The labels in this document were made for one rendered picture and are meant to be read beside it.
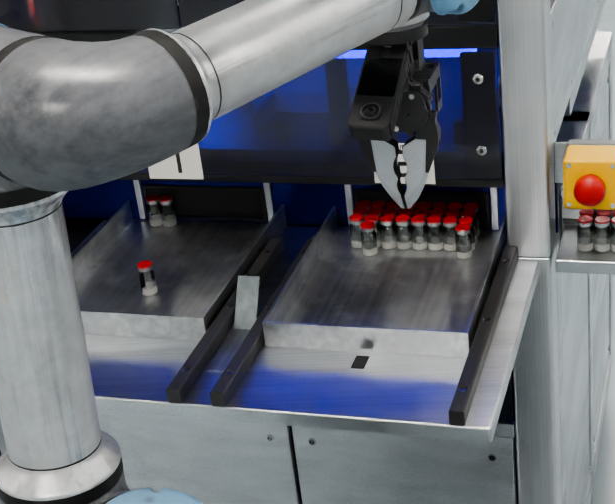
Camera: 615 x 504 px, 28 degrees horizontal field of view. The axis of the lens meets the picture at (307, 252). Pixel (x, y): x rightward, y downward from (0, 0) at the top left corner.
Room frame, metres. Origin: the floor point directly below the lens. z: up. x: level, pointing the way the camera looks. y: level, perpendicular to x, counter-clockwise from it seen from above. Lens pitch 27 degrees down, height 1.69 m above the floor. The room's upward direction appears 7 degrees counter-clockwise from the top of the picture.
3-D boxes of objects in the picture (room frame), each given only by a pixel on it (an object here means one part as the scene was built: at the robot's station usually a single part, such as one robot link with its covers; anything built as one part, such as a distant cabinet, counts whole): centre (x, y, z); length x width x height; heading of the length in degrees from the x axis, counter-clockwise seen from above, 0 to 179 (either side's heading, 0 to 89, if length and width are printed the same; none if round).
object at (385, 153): (1.31, -0.11, 1.13); 0.06 x 0.03 x 0.09; 160
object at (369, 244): (1.59, -0.09, 0.90); 0.02 x 0.02 x 0.05
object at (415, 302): (1.49, -0.11, 0.90); 0.34 x 0.26 x 0.04; 160
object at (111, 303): (1.60, 0.21, 0.90); 0.34 x 0.26 x 0.04; 160
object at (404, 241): (1.59, -0.15, 0.90); 0.18 x 0.02 x 0.05; 70
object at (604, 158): (1.51, -0.39, 1.00); 0.08 x 0.07 x 0.07; 160
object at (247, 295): (1.39, 0.10, 0.91); 0.14 x 0.03 x 0.06; 160
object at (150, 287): (1.55, 0.22, 0.90); 0.02 x 0.02 x 0.04
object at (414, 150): (1.30, -0.14, 1.13); 0.06 x 0.03 x 0.09; 160
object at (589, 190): (1.47, -0.37, 0.99); 0.04 x 0.04 x 0.04; 70
